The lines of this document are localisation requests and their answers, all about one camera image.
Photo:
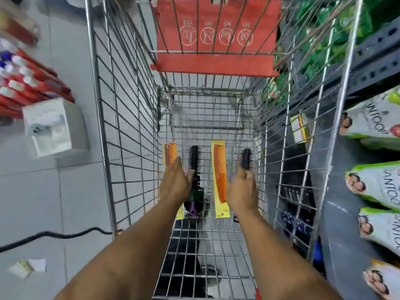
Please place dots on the yellow price tag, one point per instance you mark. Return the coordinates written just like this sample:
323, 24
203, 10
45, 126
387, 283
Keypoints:
300, 129

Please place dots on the person's right forearm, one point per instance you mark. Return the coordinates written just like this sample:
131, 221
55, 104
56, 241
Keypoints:
275, 262

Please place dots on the white green pouch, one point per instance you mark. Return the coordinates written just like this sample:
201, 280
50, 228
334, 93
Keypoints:
372, 121
379, 231
375, 184

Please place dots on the white orange pouch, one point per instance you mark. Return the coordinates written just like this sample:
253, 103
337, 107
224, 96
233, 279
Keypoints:
384, 281

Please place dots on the black packet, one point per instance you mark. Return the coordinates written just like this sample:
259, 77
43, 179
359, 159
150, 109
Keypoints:
297, 196

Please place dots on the long orange comb on yellow card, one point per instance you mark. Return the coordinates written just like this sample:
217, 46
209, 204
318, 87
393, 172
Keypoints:
219, 171

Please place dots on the red brown packets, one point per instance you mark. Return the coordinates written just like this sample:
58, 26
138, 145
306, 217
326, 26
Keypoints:
18, 28

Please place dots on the pile of green packets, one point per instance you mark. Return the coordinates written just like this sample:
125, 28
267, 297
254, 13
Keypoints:
325, 31

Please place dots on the person's left thumb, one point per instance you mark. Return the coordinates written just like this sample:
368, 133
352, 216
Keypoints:
190, 178

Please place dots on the white paper slip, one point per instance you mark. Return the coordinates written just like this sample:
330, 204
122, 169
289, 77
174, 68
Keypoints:
38, 264

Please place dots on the person's right hand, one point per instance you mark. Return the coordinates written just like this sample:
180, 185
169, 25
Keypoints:
243, 193

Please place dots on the red cart seat flap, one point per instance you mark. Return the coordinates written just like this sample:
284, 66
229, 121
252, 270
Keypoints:
215, 64

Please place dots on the small black round brush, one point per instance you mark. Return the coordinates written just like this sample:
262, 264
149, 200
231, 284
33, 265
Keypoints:
246, 157

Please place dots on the yellow green paper slip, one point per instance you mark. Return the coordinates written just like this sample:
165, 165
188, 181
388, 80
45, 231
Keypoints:
20, 268

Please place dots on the person's left hand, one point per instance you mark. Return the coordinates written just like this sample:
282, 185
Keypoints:
175, 182

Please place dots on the blue patterned packet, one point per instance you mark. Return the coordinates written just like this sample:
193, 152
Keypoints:
295, 223

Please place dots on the person's right fingers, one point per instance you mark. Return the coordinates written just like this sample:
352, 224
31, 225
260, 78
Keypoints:
245, 173

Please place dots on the small orange comb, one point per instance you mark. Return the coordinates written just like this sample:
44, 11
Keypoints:
170, 153

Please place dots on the person's left forearm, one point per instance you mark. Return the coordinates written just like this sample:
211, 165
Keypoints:
134, 253

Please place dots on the row of red tubes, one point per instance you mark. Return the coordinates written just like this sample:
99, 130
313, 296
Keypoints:
31, 84

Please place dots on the white box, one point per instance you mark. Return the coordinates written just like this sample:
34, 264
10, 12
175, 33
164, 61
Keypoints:
62, 121

